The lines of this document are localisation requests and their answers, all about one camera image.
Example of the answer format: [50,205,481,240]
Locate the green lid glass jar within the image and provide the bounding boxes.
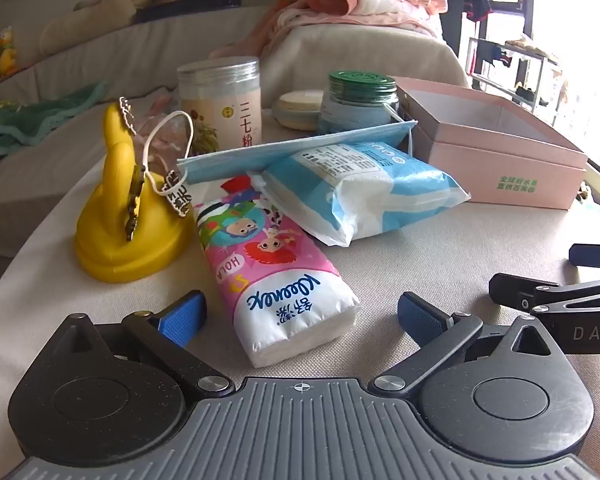
[319,71,400,136]

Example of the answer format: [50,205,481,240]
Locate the pink cardboard box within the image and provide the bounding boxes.
[394,76,589,210]

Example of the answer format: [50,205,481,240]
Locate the dark flat book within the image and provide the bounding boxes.
[132,0,257,24]

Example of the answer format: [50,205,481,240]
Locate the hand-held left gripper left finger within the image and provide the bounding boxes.
[60,290,236,402]

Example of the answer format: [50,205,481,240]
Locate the blue white wet wipes pack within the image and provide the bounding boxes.
[262,141,472,248]

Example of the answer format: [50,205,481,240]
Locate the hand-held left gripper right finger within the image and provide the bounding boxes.
[370,291,556,403]

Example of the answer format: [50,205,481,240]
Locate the beige plush toy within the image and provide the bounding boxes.
[40,0,181,57]

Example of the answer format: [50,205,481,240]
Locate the pink cartoon tissue pack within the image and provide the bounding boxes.
[194,172,362,368]

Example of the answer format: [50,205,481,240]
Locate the clear plastic powder jar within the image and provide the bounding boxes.
[176,56,264,159]

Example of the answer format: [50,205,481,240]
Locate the round cream tin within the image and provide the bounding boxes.
[272,89,326,132]

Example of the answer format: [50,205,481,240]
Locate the gold decorative keychain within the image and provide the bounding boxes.
[117,96,195,246]

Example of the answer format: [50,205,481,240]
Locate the pink patterned blanket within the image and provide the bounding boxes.
[210,0,441,61]

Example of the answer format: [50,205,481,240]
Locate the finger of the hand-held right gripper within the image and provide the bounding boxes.
[489,272,600,317]
[569,243,600,267]

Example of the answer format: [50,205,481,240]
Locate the blue face mask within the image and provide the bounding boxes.
[140,105,420,196]

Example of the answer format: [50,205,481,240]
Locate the green towel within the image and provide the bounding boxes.
[0,80,112,171]

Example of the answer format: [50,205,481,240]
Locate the yellow duck toy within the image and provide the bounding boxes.
[0,27,19,79]

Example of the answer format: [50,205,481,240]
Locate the metal drying rack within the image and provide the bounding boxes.
[465,35,567,112]

